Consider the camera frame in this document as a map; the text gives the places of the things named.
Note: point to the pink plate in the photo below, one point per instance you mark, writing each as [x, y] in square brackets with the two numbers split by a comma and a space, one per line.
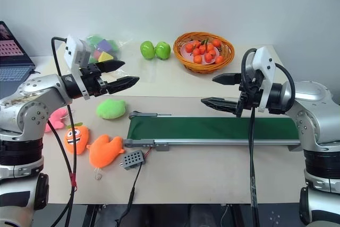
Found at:
[184, 53]

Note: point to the orange mitten plush toy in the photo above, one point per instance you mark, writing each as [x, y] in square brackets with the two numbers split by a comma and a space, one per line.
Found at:
[105, 150]

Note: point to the orange carrot plush toy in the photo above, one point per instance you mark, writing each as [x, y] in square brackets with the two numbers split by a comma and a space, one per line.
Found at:
[77, 138]

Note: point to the black table frame leg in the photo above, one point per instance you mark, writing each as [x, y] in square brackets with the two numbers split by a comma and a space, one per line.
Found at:
[90, 215]

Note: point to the green plush toy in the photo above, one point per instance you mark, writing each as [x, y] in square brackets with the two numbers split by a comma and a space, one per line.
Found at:
[111, 108]

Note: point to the grey perforated controller box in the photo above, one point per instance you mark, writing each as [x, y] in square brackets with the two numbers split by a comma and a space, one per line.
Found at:
[131, 160]

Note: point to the pink plush toy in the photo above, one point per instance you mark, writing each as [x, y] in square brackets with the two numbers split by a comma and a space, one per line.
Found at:
[57, 122]

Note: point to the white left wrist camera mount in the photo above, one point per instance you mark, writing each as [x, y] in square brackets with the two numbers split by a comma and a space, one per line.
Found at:
[77, 51]

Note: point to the purple foam block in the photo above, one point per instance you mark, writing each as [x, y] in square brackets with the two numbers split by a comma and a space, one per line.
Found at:
[104, 45]

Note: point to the green toy apple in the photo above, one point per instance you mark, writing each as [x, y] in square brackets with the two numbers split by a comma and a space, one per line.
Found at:
[147, 49]
[162, 50]

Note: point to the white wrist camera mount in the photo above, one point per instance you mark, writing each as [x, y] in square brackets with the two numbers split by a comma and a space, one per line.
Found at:
[264, 60]
[77, 51]

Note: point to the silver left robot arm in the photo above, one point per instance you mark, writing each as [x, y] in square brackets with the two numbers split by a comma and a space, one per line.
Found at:
[29, 104]

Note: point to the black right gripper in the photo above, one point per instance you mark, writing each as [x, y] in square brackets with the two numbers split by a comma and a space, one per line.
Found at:
[248, 96]

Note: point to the green conveyor belt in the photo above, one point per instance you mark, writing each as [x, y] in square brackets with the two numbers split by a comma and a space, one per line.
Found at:
[212, 128]

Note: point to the yellow foam block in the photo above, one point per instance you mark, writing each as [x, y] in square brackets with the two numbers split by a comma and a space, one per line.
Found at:
[105, 57]

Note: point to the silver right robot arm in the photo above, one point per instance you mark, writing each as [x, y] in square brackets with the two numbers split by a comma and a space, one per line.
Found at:
[313, 110]

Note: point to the open laptop computer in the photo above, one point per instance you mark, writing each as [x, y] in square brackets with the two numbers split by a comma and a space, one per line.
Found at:
[10, 59]

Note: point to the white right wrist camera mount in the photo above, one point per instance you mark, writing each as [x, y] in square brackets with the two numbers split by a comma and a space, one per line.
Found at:
[264, 60]

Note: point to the clear plastic bag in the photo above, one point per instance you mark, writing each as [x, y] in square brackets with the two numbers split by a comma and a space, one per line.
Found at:
[117, 51]

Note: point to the green foam block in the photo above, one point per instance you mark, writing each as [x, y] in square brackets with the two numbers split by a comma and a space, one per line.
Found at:
[93, 40]

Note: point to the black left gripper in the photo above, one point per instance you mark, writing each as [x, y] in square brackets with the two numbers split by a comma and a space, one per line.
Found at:
[91, 80]

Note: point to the orange wicker basket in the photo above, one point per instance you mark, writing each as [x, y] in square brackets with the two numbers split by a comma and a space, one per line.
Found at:
[183, 58]

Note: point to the small orange toy fruit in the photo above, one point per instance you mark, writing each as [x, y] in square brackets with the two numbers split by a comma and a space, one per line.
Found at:
[207, 57]
[196, 52]
[212, 53]
[197, 59]
[210, 47]
[189, 48]
[219, 59]
[196, 43]
[202, 49]
[216, 42]

